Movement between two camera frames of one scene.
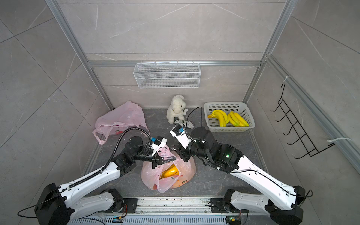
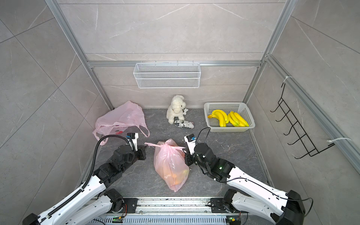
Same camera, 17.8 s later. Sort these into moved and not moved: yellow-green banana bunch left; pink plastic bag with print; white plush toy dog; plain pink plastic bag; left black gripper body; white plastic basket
Moved: pink plastic bag with print; left black gripper body
Not moved: white plush toy dog; yellow-green banana bunch left; white plastic basket; plain pink plastic bag
